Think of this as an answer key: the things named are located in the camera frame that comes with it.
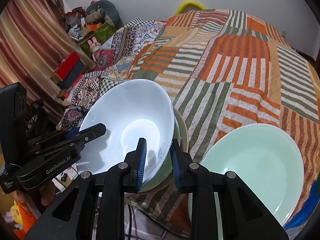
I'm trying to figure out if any white bowl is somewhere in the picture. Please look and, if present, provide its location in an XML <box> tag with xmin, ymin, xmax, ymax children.
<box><xmin>76</xmin><ymin>79</ymin><xmax>175</xmax><ymax>184</ymax></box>

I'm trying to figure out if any left hand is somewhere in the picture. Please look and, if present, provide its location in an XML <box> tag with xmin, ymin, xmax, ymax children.
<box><xmin>41</xmin><ymin>181</ymin><xmax>55</xmax><ymax>206</ymax></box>

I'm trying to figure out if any green bowl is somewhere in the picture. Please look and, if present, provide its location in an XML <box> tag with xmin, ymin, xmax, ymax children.
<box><xmin>138</xmin><ymin>109</ymin><xmax>183</xmax><ymax>193</ymax></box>

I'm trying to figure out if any pink bowl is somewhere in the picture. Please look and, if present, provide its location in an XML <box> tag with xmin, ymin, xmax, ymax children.
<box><xmin>139</xmin><ymin>108</ymin><xmax>190</xmax><ymax>194</ymax></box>

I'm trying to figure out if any red and black box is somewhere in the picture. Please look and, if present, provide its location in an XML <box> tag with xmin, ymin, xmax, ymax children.
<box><xmin>50</xmin><ymin>51</ymin><xmax>86</xmax><ymax>89</ymax></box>

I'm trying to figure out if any mint green plate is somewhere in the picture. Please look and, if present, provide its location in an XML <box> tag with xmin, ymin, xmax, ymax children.
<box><xmin>181</xmin><ymin>124</ymin><xmax>304</xmax><ymax>239</ymax></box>

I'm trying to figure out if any pink rabbit plush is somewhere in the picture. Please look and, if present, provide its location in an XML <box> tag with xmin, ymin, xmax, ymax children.
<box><xmin>87</xmin><ymin>36</ymin><xmax>101</xmax><ymax>62</ymax></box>

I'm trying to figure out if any patterned patchwork bedspread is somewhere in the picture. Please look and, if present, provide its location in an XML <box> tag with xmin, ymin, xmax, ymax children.
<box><xmin>57</xmin><ymin>18</ymin><xmax>165</xmax><ymax>130</ymax></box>

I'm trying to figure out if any striped brown curtain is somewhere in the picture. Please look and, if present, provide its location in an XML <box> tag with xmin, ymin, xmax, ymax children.
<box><xmin>1</xmin><ymin>0</ymin><xmax>91</xmax><ymax>123</ymax></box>

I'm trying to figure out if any yellow fuzzy chair back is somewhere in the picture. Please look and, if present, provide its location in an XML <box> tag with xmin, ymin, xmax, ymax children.
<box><xmin>175</xmin><ymin>0</ymin><xmax>207</xmax><ymax>15</ymax></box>

